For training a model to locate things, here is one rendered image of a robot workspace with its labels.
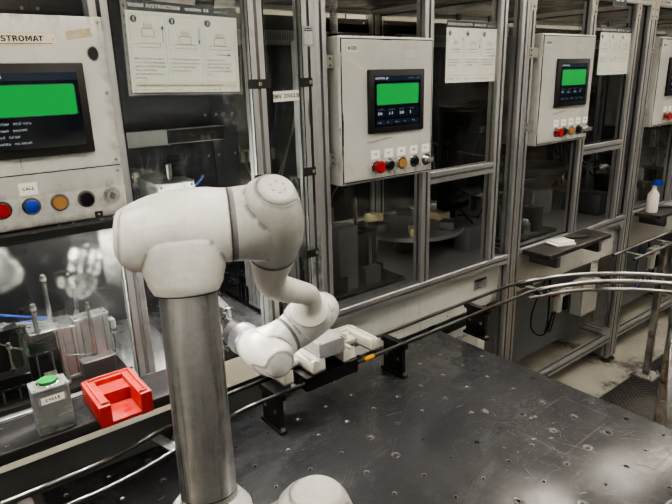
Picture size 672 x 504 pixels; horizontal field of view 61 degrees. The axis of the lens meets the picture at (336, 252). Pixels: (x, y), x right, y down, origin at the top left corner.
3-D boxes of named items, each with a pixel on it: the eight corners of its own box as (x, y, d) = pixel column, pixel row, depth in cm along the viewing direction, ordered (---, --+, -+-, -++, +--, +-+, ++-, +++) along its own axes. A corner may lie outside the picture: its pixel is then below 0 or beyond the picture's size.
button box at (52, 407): (40, 438, 131) (31, 392, 127) (33, 423, 137) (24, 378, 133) (77, 425, 135) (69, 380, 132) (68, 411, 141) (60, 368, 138)
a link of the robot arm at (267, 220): (294, 217, 114) (226, 223, 111) (303, 154, 99) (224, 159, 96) (306, 272, 107) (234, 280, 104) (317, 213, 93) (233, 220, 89)
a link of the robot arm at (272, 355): (242, 370, 153) (281, 342, 159) (273, 393, 141) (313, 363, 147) (228, 339, 148) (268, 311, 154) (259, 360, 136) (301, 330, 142)
